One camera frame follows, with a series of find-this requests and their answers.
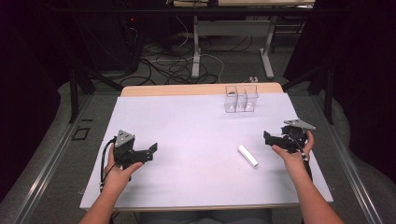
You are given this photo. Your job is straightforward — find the person's left hand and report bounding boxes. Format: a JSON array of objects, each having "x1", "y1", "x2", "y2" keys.
[{"x1": 103, "y1": 151, "x2": 145, "y2": 194}]

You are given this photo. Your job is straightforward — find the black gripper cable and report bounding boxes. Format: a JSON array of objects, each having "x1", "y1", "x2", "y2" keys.
[
  {"x1": 99, "y1": 138, "x2": 117, "y2": 193},
  {"x1": 289, "y1": 133, "x2": 314, "y2": 183}
]

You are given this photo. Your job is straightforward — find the tangle of floor cables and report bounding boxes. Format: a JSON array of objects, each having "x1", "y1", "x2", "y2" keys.
[{"x1": 120, "y1": 17, "x2": 255, "y2": 88}]

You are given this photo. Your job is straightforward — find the white metal frame desk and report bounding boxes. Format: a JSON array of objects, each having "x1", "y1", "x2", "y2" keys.
[{"x1": 173, "y1": 0, "x2": 316, "y2": 80}]

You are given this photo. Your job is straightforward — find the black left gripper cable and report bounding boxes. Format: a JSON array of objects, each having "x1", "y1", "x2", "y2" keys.
[{"x1": 99, "y1": 138, "x2": 117, "y2": 193}]

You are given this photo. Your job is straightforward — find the person's right hand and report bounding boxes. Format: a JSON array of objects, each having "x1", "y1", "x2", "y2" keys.
[{"x1": 271, "y1": 130, "x2": 315, "y2": 175}]

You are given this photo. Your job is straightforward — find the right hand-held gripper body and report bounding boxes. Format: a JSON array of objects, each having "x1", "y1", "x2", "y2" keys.
[{"x1": 280, "y1": 119, "x2": 317, "y2": 154}]

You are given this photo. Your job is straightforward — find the black computer tower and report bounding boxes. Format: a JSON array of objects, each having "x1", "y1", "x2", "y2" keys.
[{"x1": 76, "y1": 13, "x2": 143, "y2": 73}]

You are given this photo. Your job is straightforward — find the white cylindrical tube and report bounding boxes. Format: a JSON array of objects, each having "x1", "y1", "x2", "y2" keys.
[{"x1": 237, "y1": 144, "x2": 260, "y2": 168}]

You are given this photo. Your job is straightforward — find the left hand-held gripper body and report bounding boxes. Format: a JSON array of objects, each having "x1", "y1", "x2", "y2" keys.
[{"x1": 113, "y1": 130, "x2": 148, "y2": 171}]

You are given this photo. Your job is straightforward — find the black metal stand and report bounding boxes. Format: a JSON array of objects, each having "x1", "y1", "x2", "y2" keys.
[
  {"x1": 66, "y1": 66, "x2": 124, "y2": 124},
  {"x1": 281, "y1": 63, "x2": 335, "y2": 125}
]

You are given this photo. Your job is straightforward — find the clear plastic compartment organizer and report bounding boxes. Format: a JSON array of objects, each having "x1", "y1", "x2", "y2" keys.
[{"x1": 223, "y1": 84, "x2": 260, "y2": 114}]

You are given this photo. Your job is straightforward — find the white table mat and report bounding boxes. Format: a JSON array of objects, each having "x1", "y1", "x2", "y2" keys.
[{"x1": 79, "y1": 92, "x2": 334, "y2": 210}]

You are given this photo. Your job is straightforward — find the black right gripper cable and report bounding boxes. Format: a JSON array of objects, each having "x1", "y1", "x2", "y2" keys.
[{"x1": 289, "y1": 133, "x2": 314, "y2": 183}]

